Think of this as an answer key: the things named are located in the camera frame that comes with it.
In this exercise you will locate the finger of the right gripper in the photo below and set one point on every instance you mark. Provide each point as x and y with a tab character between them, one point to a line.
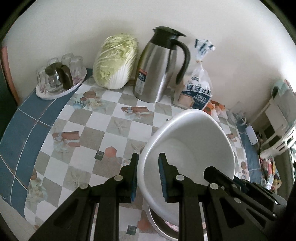
259	204

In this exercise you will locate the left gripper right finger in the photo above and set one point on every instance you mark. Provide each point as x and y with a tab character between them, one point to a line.
207	210

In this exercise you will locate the white square bowl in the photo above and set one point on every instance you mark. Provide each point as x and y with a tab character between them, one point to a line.
191	141

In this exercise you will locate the large stainless steel plate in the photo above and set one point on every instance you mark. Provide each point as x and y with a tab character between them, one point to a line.
162	227

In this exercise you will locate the orange snack packet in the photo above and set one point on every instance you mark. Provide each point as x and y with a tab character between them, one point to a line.
220	108
210	109

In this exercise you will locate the stainless steel thermos jug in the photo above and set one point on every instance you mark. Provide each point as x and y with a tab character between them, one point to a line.
157	63

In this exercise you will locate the napa cabbage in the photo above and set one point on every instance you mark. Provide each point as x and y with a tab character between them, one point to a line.
113	65

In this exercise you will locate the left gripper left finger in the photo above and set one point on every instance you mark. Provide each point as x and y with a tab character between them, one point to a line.
92	207

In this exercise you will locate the toast bread bag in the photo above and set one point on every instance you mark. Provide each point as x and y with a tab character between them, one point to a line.
195	89

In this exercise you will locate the upturned drinking glass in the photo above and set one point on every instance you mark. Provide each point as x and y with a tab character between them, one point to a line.
75	64

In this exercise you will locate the white plastic shelf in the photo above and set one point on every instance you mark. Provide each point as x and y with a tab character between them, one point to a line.
276	121

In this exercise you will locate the white tray with glasses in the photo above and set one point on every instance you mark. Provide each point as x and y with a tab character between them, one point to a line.
51	96

